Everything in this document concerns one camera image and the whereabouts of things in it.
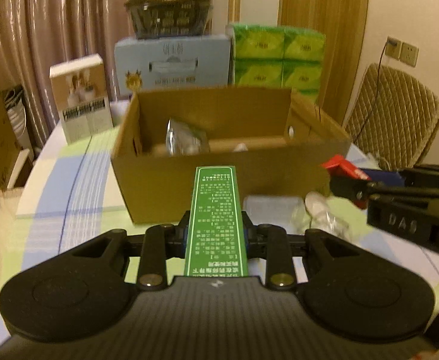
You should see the red small packet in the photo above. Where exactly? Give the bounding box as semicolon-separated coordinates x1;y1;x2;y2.
321;154;371;210

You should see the wire hook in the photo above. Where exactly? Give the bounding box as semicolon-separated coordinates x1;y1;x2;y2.
290;208;352;241

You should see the green white small carton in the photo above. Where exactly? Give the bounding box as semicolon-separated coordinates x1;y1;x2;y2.
184;166;249;278

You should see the silver green foil pouch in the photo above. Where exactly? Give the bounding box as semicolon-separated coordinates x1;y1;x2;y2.
166;119;209;156

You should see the clear plastic lidded case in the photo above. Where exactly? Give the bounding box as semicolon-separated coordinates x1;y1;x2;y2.
243;195;306;233

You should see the white square plug box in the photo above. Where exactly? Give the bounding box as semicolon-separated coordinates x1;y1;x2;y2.
233;143;248;152

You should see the beige quilted chair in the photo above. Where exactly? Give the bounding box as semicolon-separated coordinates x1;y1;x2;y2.
345;63;439;169

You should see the brown cardboard box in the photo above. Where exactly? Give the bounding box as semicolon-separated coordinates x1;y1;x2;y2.
111;86;351;224

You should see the checked tablecloth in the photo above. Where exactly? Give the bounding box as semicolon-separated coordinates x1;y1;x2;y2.
0;98;439;346

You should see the green tissue pack stack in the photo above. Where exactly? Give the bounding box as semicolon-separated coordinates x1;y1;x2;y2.
226;24;326;102

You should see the white humidifier product box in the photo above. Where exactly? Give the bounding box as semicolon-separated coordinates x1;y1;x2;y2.
49;54;113;145

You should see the light blue milk carton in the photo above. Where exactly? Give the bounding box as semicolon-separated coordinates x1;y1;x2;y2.
114;35;231;97

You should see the black basket gift pack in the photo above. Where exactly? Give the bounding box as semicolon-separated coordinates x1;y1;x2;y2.
125;0;211;39

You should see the brown curtain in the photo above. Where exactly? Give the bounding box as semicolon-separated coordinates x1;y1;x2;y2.
0;0;134;147

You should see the wall power socket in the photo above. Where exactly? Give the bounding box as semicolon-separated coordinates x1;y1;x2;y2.
385;37;419;68

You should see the black charger cable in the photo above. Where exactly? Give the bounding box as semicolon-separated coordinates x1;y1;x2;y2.
350;42;393;143

